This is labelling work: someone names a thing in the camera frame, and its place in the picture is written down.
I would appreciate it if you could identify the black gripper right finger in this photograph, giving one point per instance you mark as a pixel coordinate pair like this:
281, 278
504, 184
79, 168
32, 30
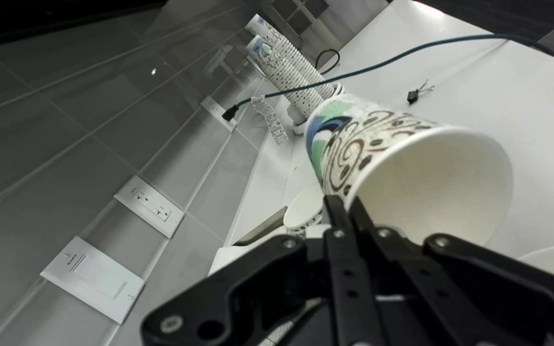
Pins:
469, 295

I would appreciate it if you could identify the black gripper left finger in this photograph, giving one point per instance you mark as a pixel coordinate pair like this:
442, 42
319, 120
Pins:
250, 290

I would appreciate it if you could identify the blank white wall plate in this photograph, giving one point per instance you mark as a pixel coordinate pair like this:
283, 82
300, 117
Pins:
90, 280

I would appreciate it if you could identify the white wall outlet with plug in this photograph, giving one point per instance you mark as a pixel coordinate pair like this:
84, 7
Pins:
211, 109

